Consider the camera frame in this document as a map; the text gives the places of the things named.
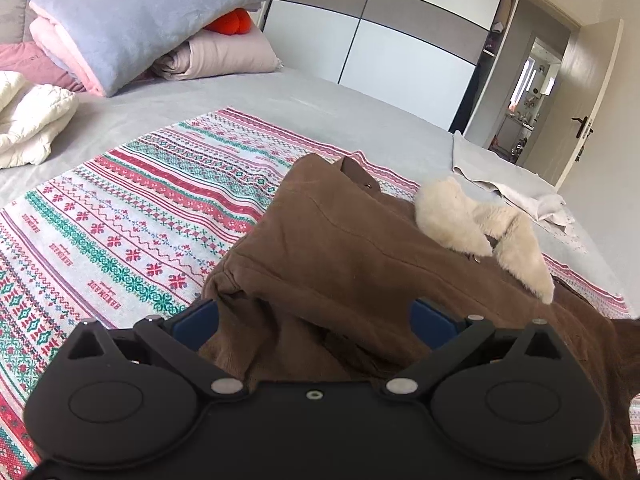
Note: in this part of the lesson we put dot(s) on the folded blue-grey blanket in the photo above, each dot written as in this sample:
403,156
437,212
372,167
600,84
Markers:
150,10

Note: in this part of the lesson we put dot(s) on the brown coat with fur collar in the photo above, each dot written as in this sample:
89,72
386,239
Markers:
340,260

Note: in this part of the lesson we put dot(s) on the white and grey wardrobe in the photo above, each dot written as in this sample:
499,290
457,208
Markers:
400,60

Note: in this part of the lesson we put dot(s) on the crumpled white cloth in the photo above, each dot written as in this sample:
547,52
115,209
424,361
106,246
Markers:
480,170

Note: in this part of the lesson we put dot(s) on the patterned pink green blanket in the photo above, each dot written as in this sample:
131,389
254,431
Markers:
125,210

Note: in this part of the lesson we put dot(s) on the orange plush toy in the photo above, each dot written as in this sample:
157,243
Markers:
227,22

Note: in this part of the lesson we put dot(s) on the cream room door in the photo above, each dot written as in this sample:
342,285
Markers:
590,100

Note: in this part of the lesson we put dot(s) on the folded pale pink quilt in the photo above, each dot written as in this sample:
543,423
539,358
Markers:
220,55

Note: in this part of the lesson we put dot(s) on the grey quilted headboard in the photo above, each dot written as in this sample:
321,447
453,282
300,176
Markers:
25,0

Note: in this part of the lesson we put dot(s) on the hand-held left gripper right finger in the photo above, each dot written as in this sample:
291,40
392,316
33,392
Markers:
432,322

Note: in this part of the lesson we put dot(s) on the dark pink cloth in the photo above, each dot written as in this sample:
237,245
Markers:
30,60

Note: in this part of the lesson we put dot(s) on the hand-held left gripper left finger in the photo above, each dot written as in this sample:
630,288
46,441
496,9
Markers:
192,325

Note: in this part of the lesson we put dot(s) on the white puffer jacket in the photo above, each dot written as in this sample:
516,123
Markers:
30,120

